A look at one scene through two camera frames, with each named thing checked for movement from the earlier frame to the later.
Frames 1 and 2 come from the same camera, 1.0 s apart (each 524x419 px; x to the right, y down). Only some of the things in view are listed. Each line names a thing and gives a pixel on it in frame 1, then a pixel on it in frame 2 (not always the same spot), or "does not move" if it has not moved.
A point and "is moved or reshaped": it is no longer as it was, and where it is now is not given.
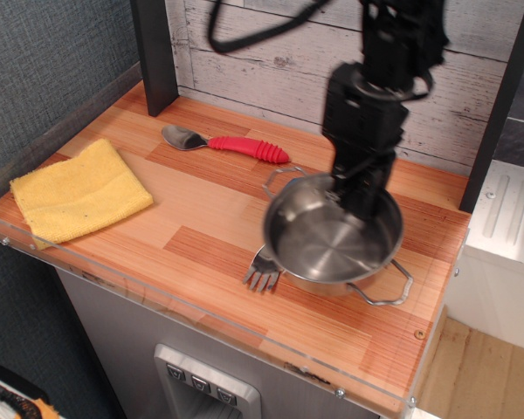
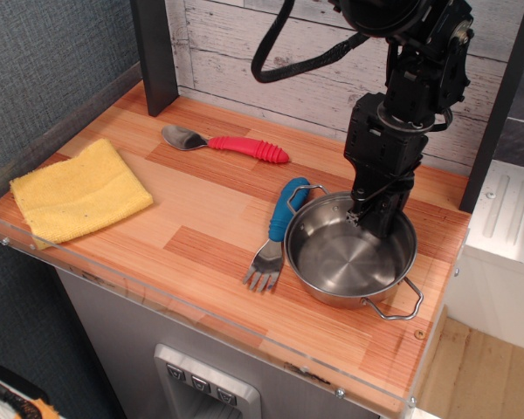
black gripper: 365,117 → 384,161
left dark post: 152,24 does not move
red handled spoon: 185,138 does not move
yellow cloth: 62,200 does not move
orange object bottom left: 47,411 does not move
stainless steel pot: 316,246 is moved or reshaped
